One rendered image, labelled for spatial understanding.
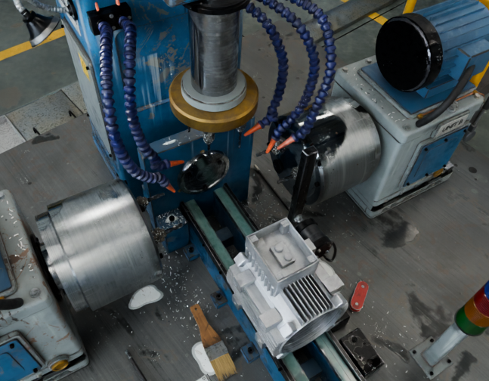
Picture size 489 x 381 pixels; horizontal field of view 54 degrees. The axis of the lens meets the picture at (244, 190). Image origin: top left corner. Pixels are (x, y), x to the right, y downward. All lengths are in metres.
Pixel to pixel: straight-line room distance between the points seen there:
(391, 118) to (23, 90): 2.43
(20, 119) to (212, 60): 1.60
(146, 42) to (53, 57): 2.35
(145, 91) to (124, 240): 0.37
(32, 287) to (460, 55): 1.05
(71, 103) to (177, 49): 1.31
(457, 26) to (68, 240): 0.98
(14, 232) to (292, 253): 0.55
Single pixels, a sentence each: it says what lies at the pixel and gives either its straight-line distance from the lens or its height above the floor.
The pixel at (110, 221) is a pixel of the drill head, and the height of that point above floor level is 1.16.
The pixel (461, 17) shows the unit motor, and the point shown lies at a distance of 1.30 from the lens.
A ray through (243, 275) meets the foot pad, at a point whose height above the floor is 1.08.
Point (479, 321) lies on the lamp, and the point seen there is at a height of 1.09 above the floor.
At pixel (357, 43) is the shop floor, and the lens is 3.57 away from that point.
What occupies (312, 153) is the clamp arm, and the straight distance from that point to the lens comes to 0.99.
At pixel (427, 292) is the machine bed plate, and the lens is 1.42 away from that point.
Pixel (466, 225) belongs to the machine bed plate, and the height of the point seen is 0.80.
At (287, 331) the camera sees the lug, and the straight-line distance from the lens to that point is 0.96.
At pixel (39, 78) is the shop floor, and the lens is 3.27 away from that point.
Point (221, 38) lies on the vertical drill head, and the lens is 0.85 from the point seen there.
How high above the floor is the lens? 1.97
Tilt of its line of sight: 52 degrees down
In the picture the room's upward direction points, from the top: 5 degrees clockwise
